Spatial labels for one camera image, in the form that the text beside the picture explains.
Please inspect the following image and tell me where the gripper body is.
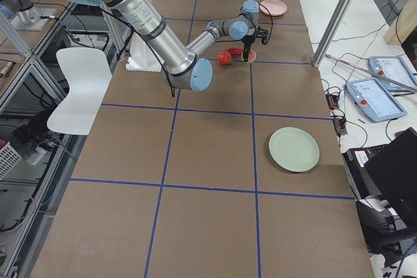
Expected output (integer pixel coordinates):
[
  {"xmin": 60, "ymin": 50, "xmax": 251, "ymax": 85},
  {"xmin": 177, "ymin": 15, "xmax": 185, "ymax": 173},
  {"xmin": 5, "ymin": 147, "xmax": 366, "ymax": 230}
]
[{"xmin": 242, "ymin": 35, "xmax": 256, "ymax": 49}]

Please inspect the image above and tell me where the peach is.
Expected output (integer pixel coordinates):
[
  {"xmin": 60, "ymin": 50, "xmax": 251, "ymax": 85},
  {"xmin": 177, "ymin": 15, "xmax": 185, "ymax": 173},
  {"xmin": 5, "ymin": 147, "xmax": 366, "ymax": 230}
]
[{"xmin": 241, "ymin": 51, "xmax": 257, "ymax": 63}]

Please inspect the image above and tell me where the red chili pepper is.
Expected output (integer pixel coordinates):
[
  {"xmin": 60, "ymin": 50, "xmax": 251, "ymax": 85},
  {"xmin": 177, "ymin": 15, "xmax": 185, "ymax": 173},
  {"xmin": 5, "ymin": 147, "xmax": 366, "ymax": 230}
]
[{"xmin": 226, "ymin": 47, "xmax": 244, "ymax": 56}]

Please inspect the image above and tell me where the red pomegranate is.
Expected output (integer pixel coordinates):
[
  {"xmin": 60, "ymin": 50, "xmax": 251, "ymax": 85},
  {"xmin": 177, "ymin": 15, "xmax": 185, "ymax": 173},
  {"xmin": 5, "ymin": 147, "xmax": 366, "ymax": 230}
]
[{"xmin": 217, "ymin": 51, "xmax": 233, "ymax": 65}]

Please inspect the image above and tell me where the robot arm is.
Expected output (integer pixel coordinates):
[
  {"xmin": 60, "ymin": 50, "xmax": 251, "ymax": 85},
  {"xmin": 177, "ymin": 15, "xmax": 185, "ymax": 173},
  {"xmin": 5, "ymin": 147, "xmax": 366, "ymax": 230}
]
[{"xmin": 67, "ymin": 0, "xmax": 259, "ymax": 91}]

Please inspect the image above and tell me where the pink plate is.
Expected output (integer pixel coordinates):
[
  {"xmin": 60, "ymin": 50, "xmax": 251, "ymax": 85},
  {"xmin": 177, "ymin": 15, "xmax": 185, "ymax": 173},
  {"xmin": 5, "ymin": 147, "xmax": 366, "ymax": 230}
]
[{"xmin": 259, "ymin": 0, "xmax": 288, "ymax": 17}]

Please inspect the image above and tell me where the green plate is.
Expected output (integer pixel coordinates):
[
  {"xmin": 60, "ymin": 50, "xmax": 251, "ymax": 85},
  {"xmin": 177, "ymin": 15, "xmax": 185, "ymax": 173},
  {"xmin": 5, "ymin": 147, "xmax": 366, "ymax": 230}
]
[{"xmin": 268, "ymin": 127, "xmax": 320, "ymax": 173}]

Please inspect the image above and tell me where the usb hub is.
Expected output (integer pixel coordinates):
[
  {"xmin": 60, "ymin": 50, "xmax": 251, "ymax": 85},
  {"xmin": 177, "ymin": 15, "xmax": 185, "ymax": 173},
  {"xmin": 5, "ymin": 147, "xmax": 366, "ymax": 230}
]
[{"xmin": 332, "ymin": 116, "xmax": 347, "ymax": 137}]

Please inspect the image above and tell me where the near teach pendant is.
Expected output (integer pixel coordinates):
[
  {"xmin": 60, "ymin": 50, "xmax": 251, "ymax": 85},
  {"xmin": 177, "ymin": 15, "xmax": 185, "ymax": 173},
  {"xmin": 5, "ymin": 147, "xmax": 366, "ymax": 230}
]
[{"xmin": 346, "ymin": 78, "xmax": 407, "ymax": 122}]

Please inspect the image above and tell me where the teach pendant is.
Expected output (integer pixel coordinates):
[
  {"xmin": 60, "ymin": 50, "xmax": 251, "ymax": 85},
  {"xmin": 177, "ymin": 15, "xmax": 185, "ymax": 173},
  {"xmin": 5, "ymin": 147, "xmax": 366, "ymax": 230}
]
[
  {"xmin": 346, "ymin": 78, "xmax": 407, "ymax": 122},
  {"xmin": 369, "ymin": 56, "xmax": 416, "ymax": 88}
]

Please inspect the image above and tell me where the far teach pendant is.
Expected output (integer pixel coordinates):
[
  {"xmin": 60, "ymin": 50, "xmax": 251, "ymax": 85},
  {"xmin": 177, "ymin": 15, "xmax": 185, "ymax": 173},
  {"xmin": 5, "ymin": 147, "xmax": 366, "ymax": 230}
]
[{"xmin": 369, "ymin": 56, "xmax": 416, "ymax": 88}]

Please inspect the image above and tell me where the metal grabber stick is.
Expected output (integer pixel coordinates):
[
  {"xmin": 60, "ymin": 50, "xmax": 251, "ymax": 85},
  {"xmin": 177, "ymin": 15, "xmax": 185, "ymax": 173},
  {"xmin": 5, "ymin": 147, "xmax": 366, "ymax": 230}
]
[{"xmin": 325, "ymin": 53, "xmax": 417, "ymax": 94}]

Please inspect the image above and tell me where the white chair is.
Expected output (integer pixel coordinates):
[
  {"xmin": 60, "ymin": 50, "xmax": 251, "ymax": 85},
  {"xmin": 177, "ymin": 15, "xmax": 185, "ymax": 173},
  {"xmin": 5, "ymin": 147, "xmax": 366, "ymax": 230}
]
[{"xmin": 47, "ymin": 47, "xmax": 112, "ymax": 135}]

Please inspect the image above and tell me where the black computer box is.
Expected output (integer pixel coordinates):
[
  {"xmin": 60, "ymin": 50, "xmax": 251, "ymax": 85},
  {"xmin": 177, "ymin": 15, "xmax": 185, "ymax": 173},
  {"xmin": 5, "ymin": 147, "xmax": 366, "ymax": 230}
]
[{"xmin": 342, "ymin": 146, "xmax": 392, "ymax": 201}]

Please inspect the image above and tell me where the black laptop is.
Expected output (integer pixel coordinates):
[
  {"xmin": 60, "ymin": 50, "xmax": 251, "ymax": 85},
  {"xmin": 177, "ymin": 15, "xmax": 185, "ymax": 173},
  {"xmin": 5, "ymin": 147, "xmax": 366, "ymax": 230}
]
[{"xmin": 364, "ymin": 128, "xmax": 416, "ymax": 227}]

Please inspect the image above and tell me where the aluminium frame post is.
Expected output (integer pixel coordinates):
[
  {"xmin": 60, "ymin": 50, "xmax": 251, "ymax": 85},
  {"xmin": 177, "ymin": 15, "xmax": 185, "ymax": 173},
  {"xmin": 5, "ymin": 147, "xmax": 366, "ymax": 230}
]
[{"xmin": 311, "ymin": 0, "xmax": 352, "ymax": 68}]

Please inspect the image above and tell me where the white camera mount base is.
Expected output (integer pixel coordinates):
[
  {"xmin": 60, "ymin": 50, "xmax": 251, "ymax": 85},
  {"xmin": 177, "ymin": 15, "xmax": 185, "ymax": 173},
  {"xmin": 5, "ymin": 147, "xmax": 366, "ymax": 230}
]
[{"xmin": 126, "ymin": 36, "xmax": 162, "ymax": 72}]

